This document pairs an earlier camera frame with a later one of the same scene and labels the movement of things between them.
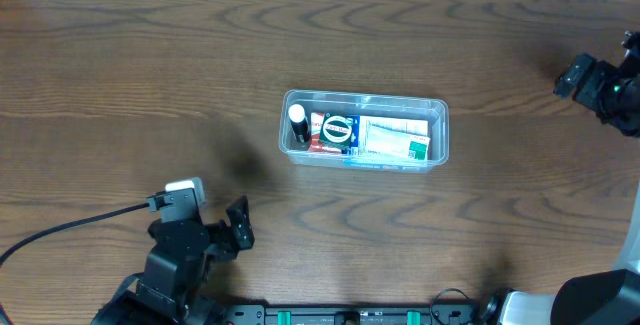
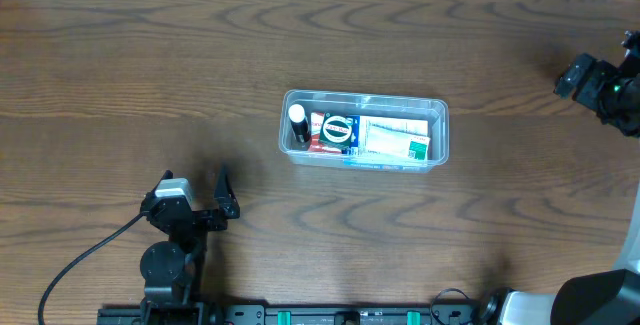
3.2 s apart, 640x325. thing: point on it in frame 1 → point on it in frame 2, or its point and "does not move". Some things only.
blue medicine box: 388,137 does not move
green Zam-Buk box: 336,130 does not move
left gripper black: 239,222 → 198,216
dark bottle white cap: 299,122 does not move
